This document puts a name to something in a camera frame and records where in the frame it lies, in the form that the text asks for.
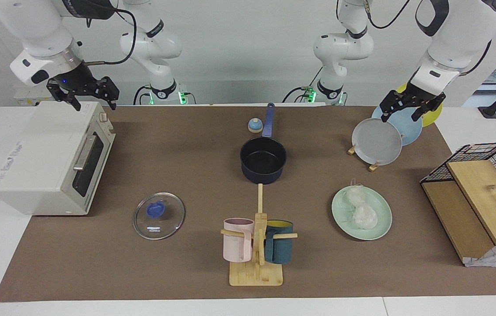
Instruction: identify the light blue plate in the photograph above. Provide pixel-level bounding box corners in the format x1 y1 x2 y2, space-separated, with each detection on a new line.
371 105 424 147

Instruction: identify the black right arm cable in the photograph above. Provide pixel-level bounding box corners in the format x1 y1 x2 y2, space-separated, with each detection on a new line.
83 6 138 66

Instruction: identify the light green plate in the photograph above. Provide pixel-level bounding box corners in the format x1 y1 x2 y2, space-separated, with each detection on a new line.
331 185 393 241

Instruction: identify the wooden mug tree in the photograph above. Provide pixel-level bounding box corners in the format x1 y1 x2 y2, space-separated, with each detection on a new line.
220 183 298 287

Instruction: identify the white power strip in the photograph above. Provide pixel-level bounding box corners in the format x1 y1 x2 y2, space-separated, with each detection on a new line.
13 86 55 106

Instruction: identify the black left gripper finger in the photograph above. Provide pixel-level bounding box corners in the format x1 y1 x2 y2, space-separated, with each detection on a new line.
380 90 407 123
411 93 446 122

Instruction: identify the light bamboo cutting board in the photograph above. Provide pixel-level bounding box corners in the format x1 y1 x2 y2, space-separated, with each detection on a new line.
446 160 496 246

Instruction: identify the wooden plate rack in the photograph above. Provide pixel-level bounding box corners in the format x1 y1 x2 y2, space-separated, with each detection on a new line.
347 145 380 172

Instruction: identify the pink mug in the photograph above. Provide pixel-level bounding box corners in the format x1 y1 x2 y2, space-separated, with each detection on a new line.
223 218 255 263

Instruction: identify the white vermicelli bundle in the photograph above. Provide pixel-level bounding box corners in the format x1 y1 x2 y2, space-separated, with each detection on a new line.
345 183 368 207
352 201 379 230

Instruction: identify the brown table mat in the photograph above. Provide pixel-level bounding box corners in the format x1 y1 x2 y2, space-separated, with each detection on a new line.
0 105 496 303

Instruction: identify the brown wooden box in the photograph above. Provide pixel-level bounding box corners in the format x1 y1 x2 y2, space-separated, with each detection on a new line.
421 180 496 263

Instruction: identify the yellow plate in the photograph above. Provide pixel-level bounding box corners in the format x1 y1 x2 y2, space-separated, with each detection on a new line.
396 83 443 128

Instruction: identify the glass lid with blue knob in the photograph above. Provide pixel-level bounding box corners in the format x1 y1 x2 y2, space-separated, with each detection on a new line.
133 192 186 241

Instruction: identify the dark blue saucepan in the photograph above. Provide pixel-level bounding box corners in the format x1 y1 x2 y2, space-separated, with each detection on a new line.
239 103 287 185

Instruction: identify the black base cable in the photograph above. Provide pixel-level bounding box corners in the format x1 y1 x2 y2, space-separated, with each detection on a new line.
133 85 152 106
282 66 324 104

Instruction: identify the grey plate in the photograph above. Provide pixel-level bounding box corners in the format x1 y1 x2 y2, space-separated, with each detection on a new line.
351 118 403 166

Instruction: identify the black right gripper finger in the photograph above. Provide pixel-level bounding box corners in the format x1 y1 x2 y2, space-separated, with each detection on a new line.
47 81 82 111
91 76 120 111

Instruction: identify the teal mug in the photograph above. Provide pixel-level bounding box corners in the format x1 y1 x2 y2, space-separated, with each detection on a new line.
264 219 294 265

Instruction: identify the white toaster oven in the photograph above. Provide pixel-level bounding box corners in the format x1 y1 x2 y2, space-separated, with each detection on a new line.
0 101 116 216

